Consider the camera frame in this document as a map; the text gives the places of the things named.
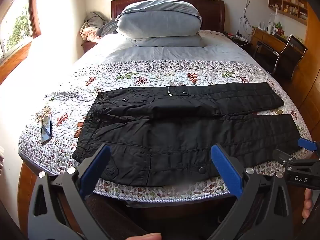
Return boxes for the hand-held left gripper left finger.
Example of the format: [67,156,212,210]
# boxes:
[27,143,112,240]

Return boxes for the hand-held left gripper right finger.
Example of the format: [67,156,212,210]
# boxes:
[207,143,303,240]

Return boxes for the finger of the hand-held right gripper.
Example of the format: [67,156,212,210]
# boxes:
[297,137,320,155]
[274,149,301,167]

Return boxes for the black pants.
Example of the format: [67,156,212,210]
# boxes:
[72,82,300,187]

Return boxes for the person's right hand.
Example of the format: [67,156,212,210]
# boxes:
[301,188,313,219]

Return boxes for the person's left hand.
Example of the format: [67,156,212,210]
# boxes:
[126,232,162,240]

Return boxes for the black smartphone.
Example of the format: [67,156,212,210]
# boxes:
[40,114,53,145]

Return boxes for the wooden wardrobe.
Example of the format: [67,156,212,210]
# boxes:
[297,0,320,142]

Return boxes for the black office chair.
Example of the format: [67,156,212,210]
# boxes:
[254,33,308,81]

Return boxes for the floral quilted bedspread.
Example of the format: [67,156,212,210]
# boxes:
[17,30,313,202]

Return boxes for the wooden desk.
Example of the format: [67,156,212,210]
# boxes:
[250,27,308,64]

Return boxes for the small wooden nightstand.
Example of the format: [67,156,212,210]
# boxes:
[82,41,98,53]

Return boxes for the white bottles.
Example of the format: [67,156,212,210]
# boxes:
[266,14,276,34]

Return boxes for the nightstand with chargers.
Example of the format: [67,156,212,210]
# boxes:
[224,29,252,47]

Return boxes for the dark grey pillow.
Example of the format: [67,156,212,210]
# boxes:
[96,19,118,37]

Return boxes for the pile of clothes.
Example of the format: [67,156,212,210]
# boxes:
[79,11,106,42]

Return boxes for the dark wooden headboard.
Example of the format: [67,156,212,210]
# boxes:
[111,0,225,33]

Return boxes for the folded grey duvet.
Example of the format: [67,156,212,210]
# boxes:
[116,0,208,48]

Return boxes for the wide wooden side window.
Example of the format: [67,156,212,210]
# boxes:
[0,0,42,67]

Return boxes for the wooden wall shelf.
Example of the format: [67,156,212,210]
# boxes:
[268,0,309,26]

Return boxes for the hanging wall cables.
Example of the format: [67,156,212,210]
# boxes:
[239,0,253,32]

